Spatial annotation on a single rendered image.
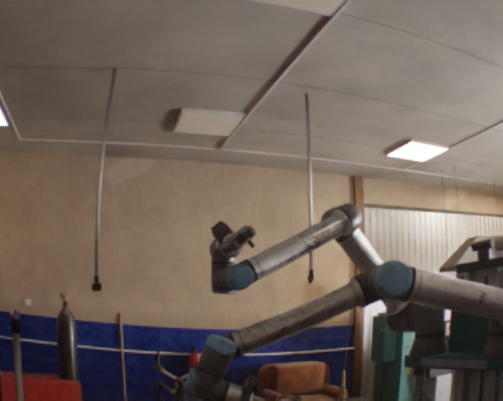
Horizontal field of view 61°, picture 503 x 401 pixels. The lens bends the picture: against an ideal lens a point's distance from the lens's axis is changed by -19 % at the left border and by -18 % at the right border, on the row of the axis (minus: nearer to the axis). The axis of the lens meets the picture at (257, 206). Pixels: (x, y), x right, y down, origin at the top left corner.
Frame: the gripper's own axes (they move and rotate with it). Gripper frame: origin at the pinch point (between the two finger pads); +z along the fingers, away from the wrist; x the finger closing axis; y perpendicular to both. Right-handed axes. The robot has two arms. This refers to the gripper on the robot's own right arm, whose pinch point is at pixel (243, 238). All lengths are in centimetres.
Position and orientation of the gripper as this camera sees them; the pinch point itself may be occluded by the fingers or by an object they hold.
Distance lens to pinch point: 168.4
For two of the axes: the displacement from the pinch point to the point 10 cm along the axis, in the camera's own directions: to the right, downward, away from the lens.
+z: 3.0, -1.9, -9.4
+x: -7.2, 6.0, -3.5
